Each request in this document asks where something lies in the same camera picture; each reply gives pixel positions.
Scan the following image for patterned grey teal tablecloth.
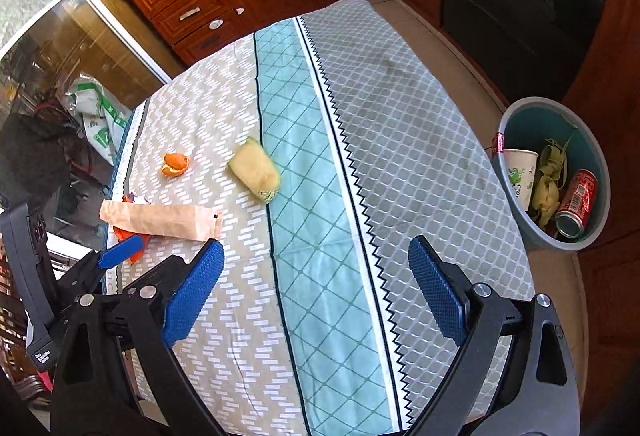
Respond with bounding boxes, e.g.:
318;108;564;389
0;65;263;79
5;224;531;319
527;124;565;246
102;0;538;436

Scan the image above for red orange wrapper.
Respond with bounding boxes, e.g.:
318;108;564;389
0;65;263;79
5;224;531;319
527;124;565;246
112;226;148;264

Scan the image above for green corn husks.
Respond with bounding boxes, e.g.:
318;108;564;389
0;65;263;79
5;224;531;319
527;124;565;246
530;133;576;222

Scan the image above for sliding glass door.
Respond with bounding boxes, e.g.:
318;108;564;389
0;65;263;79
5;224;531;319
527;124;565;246
0;0;173;157

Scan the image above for red soda can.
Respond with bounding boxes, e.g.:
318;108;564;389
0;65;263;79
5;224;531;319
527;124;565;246
554;168;599;239

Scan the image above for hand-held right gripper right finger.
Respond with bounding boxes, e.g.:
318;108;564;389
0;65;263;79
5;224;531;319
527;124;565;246
407;236;581;436

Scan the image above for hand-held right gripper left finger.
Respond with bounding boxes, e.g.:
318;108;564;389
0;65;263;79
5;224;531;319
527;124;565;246
50;238;226;436

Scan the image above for orange peel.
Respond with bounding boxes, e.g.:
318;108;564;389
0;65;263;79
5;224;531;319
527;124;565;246
160;152;192;178

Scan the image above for yellow-green sponge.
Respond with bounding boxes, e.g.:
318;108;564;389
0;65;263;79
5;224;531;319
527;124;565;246
227;137;282;206

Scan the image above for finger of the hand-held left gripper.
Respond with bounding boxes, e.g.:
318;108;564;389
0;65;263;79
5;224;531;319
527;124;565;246
54;234;146;303

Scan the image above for green white plastic bag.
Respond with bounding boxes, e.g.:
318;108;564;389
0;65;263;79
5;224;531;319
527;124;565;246
65;73;131;164

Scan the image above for brown paper bag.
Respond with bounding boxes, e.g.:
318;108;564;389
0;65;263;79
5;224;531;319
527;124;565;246
99;198;223;242

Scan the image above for white printed paper cup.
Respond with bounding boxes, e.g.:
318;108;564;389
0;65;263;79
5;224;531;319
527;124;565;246
502;148;540;212

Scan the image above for large wooden panel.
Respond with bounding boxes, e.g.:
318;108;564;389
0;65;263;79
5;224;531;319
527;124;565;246
560;0;640;417

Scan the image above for teal trash bin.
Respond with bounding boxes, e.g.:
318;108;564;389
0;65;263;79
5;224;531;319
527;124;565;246
491;97;611;252

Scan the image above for black bag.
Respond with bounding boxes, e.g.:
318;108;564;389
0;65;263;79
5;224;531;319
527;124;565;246
0;111;116;222

